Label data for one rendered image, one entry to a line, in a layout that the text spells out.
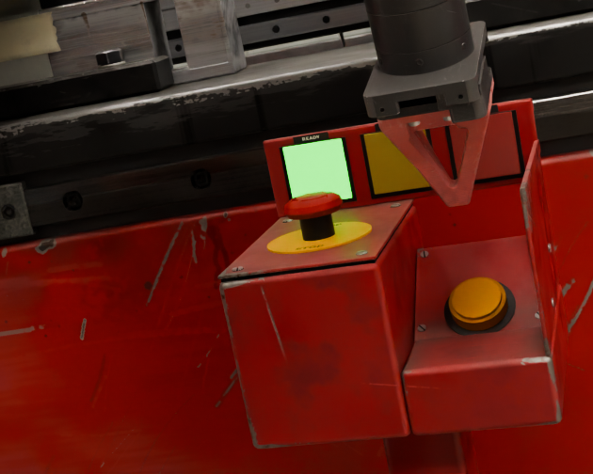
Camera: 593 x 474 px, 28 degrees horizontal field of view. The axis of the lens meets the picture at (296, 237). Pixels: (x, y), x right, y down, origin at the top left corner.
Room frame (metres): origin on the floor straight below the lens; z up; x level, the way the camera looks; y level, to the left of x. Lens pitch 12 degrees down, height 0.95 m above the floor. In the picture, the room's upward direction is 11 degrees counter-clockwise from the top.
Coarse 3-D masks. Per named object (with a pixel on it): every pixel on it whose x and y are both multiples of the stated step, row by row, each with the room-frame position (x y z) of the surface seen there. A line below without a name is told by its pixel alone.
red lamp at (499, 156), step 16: (464, 128) 0.83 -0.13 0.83; (496, 128) 0.82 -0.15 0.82; (512, 128) 0.82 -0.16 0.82; (464, 144) 0.83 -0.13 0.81; (496, 144) 0.82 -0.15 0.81; (512, 144) 0.82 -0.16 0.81; (480, 160) 0.83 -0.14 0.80; (496, 160) 0.82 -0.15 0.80; (512, 160) 0.82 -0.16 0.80; (480, 176) 0.83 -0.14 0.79; (496, 176) 0.82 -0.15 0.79
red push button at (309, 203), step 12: (324, 192) 0.78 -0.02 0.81; (288, 204) 0.77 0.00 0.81; (300, 204) 0.76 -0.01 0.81; (312, 204) 0.76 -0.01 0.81; (324, 204) 0.76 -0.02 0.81; (336, 204) 0.77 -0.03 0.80; (288, 216) 0.77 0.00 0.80; (300, 216) 0.76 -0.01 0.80; (312, 216) 0.76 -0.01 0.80; (324, 216) 0.77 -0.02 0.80; (312, 228) 0.77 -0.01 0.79; (324, 228) 0.77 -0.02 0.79; (312, 240) 0.77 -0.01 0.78
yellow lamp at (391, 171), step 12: (372, 144) 0.85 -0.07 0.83; (384, 144) 0.85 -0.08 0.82; (372, 156) 0.85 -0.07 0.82; (384, 156) 0.85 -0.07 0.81; (396, 156) 0.84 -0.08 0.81; (372, 168) 0.85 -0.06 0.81; (384, 168) 0.85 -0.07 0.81; (396, 168) 0.84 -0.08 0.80; (408, 168) 0.84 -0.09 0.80; (372, 180) 0.85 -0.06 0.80; (384, 180) 0.85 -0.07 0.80; (396, 180) 0.84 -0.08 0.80; (408, 180) 0.84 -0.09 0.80; (420, 180) 0.84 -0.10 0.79; (384, 192) 0.85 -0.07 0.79
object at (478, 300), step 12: (456, 288) 0.76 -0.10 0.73; (468, 288) 0.76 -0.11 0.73; (480, 288) 0.75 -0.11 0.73; (492, 288) 0.75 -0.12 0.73; (456, 300) 0.75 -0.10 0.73; (468, 300) 0.75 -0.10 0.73; (480, 300) 0.74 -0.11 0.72; (492, 300) 0.74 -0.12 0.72; (504, 300) 0.74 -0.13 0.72; (456, 312) 0.75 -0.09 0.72; (468, 312) 0.74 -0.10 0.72; (480, 312) 0.74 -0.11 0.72; (492, 312) 0.74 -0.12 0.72; (504, 312) 0.74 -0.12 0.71; (468, 324) 0.74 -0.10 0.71; (480, 324) 0.74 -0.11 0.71; (492, 324) 0.74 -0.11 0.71
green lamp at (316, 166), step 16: (304, 144) 0.86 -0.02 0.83; (320, 144) 0.86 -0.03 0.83; (336, 144) 0.86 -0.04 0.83; (288, 160) 0.87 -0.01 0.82; (304, 160) 0.86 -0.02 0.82; (320, 160) 0.86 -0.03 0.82; (336, 160) 0.86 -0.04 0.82; (288, 176) 0.87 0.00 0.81; (304, 176) 0.86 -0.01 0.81; (320, 176) 0.86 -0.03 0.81; (336, 176) 0.86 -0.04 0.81; (304, 192) 0.86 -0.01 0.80; (336, 192) 0.86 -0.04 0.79
